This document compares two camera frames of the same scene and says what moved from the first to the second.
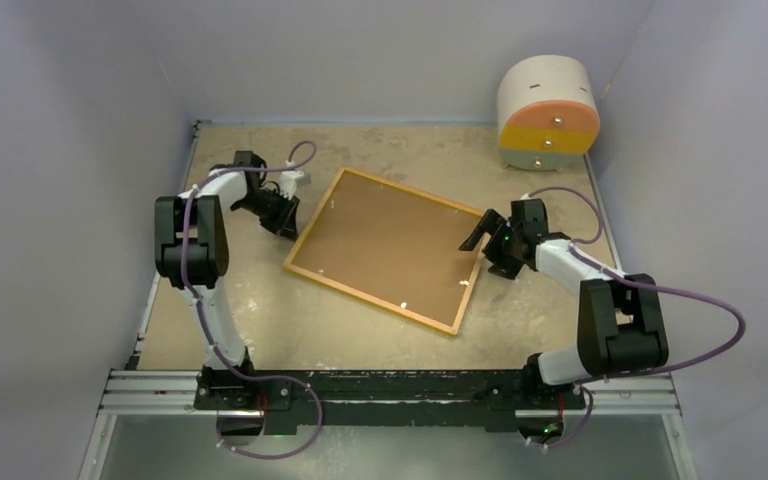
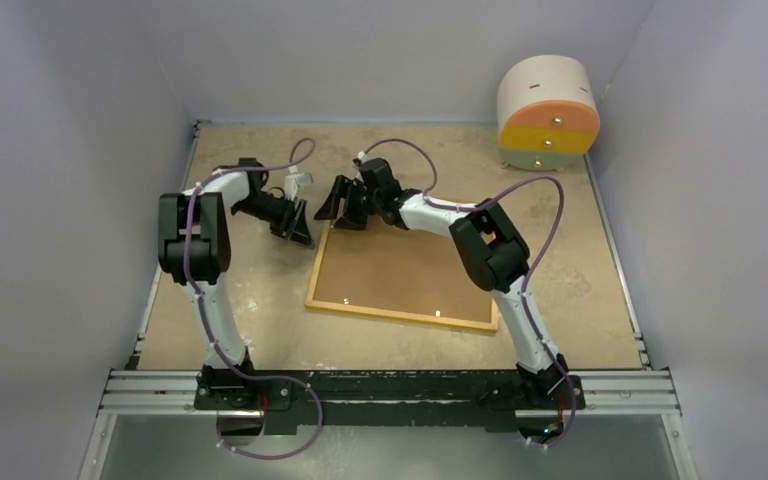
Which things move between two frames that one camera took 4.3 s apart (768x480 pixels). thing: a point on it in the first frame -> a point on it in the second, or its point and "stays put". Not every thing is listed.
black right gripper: x=495 y=224 -> x=350 y=220
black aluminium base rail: x=385 y=398 stays put
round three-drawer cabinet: x=547 y=114 stays put
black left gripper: x=285 y=223 stays put
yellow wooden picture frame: x=392 y=246 -> x=457 y=322
